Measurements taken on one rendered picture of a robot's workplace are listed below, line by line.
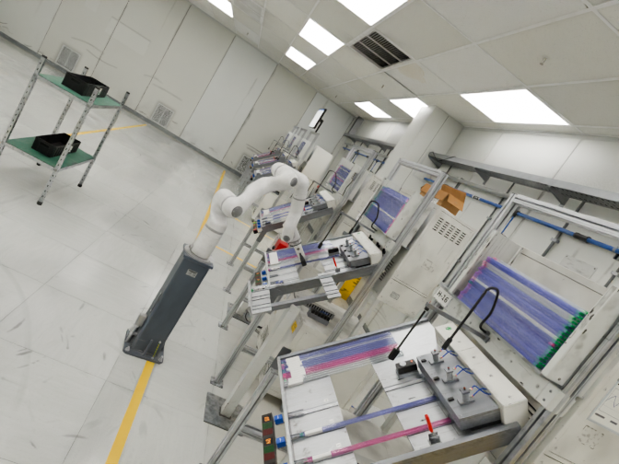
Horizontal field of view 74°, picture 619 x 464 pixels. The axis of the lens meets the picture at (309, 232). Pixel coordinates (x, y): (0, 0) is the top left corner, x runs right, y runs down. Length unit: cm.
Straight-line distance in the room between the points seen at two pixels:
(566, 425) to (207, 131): 1046
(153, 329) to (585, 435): 215
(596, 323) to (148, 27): 1105
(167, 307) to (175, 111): 903
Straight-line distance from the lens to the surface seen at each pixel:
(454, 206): 315
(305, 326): 276
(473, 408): 150
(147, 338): 275
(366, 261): 270
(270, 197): 724
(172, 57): 1141
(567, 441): 168
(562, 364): 145
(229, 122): 1122
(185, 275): 253
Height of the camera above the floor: 157
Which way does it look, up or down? 9 degrees down
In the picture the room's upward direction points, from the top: 33 degrees clockwise
